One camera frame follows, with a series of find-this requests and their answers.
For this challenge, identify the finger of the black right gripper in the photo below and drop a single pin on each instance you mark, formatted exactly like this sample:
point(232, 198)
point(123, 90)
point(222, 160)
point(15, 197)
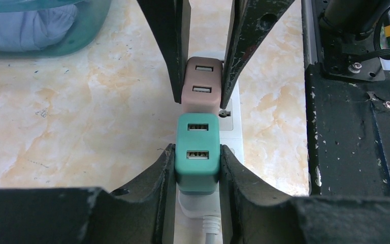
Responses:
point(169, 22)
point(250, 22)

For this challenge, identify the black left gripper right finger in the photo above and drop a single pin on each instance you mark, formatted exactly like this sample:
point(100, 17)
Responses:
point(253, 211)

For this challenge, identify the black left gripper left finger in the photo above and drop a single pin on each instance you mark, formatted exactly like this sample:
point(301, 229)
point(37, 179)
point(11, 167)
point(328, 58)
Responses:
point(140, 211)

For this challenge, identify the white power strip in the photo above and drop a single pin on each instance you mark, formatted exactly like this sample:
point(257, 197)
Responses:
point(207, 207)

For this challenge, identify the brown pink USB charger plug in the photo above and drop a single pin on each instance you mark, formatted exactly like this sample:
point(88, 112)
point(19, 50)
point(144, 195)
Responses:
point(201, 92)

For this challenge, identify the teal USB charger plug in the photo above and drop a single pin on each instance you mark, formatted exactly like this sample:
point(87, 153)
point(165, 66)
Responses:
point(197, 153)

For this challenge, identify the lavender cloth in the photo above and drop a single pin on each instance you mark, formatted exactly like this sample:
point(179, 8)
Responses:
point(35, 30)

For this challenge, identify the teal plastic basin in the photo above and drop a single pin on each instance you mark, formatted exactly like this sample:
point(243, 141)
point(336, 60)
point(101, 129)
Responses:
point(89, 21)

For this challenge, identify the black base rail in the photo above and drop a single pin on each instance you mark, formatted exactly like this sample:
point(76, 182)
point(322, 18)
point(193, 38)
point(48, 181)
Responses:
point(347, 85)

